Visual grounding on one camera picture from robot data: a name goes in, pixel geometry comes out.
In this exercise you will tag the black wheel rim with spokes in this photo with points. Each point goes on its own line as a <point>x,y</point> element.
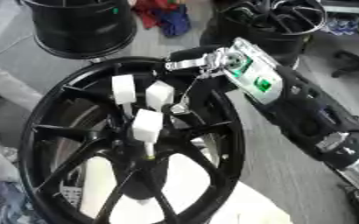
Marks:
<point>269,26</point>

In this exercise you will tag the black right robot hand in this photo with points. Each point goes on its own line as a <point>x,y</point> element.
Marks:
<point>190,54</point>

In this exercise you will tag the person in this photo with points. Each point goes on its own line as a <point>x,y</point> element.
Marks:
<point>6,87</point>

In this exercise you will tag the red and blue cloth bundle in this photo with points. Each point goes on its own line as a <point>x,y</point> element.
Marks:
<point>164,16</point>

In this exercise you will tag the black spoked wheel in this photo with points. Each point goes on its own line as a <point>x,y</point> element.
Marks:
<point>85,151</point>

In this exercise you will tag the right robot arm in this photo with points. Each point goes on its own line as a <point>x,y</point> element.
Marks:
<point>300,116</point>

